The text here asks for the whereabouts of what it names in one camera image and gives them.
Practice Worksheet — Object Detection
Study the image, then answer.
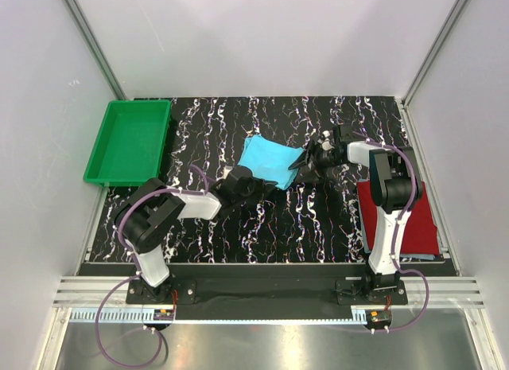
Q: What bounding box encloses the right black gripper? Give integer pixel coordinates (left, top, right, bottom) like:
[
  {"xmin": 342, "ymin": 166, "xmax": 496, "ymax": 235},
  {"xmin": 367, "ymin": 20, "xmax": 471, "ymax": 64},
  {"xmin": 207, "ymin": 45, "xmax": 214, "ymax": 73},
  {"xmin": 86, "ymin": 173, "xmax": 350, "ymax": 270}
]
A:
[{"xmin": 288, "ymin": 140, "xmax": 344, "ymax": 185}]

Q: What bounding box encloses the cyan polo shirt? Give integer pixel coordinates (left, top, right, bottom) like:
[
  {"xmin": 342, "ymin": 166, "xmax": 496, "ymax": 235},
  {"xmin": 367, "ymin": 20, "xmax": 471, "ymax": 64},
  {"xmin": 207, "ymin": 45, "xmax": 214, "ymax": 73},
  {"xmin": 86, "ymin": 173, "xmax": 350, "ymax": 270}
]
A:
[{"xmin": 238, "ymin": 135, "xmax": 304, "ymax": 190}]

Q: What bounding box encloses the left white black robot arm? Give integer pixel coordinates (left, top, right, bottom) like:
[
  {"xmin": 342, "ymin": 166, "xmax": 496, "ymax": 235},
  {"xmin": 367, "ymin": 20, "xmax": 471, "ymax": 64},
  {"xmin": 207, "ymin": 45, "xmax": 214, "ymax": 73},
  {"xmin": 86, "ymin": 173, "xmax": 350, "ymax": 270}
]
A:
[{"xmin": 113, "ymin": 166, "xmax": 277, "ymax": 303}]

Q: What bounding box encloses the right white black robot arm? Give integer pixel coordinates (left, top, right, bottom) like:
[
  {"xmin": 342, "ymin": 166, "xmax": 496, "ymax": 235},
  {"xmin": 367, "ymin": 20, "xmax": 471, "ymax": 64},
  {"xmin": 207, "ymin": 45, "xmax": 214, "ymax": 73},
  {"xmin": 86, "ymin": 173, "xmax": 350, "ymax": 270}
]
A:
[{"xmin": 289, "ymin": 125, "xmax": 423, "ymax": 304}]

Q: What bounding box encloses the green plastic bin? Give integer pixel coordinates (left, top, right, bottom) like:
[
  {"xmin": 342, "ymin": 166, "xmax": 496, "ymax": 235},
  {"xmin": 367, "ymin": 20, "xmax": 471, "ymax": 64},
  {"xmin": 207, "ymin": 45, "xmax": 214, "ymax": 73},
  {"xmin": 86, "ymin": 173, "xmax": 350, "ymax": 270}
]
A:
[{"xmin": 84, "ymin": 99, "xmax": 171, "ymax": 187}]

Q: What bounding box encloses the folded red shirt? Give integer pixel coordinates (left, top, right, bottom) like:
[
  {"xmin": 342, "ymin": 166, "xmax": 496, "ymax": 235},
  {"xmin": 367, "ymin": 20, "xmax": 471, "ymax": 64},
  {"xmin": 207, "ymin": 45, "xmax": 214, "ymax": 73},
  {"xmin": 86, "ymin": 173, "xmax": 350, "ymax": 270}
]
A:
[{"xmin": 356, "ymin": 181, "xmax": 440, "ymax": 256}]

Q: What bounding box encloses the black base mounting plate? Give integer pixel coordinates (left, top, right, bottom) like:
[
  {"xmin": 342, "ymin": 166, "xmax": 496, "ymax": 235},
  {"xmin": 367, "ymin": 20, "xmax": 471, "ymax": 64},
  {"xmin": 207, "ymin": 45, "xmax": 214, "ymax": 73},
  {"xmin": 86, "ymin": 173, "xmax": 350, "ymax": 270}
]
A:
[{"xmin": 126, "ymin": 278, "xmax": 408, "ymax": 325}]

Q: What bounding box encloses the aluminium frame rail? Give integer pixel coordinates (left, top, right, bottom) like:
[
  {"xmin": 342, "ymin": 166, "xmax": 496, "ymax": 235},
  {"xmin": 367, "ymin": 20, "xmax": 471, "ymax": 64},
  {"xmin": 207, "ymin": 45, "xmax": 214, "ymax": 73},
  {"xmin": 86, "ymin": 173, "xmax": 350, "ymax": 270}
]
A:
[{"xmin": 52, "ymin": 276, "xmax": 484, "ymax": 309}]

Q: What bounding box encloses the white slotted cable duct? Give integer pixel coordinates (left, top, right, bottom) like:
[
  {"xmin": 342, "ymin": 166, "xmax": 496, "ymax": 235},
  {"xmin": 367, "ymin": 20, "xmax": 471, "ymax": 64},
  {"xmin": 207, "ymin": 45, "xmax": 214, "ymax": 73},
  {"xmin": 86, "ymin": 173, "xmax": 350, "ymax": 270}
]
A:
[{"xmin": 70, "ymin": 307, "xmax": 367, "ymax": 325}]

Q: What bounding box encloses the left aluminium corner post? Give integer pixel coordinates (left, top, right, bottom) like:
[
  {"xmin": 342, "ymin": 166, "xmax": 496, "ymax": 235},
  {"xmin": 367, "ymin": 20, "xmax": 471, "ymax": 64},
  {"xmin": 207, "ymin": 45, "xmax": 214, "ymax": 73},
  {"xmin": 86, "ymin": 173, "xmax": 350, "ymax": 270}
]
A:
[{"xmin": 62, "ymin": 0, "xmax": 127, "ymax": 100}]

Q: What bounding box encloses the aluminium corner post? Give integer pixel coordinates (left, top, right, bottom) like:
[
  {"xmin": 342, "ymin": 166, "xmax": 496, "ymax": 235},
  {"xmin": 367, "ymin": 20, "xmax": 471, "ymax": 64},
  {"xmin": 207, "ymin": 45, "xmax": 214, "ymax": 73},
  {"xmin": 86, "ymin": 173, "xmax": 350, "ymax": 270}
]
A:
[
  {"xmin": 62, "ymin": 0, "xmax": 127, "ymax": 100},
  {"xmin": 401, "ymin": 0, "xmax": 471, "ymax": 107}
]

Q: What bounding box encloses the right aluminium corner post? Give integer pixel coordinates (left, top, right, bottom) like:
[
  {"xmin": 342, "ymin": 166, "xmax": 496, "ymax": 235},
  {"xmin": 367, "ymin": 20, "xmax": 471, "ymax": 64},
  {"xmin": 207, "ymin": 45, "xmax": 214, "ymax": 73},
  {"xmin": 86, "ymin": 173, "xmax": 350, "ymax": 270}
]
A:
[{"xmin": 401, "ymin": 0, "xmax": 471, "ymax": 107}]

